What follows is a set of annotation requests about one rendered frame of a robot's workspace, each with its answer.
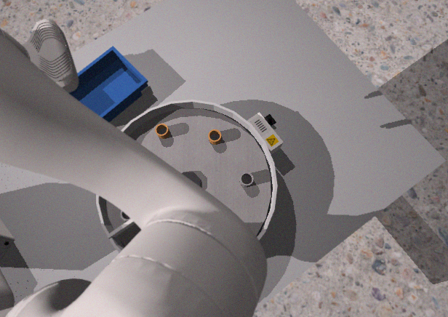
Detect blue open crate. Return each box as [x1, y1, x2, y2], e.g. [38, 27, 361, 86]
[70, 46, 151, 122]

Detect grey round turntable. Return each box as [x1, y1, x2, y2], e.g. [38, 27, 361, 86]
[96, 100, 283, 253]

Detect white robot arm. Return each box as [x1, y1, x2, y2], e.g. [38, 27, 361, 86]
[0, 18, 267, 317]

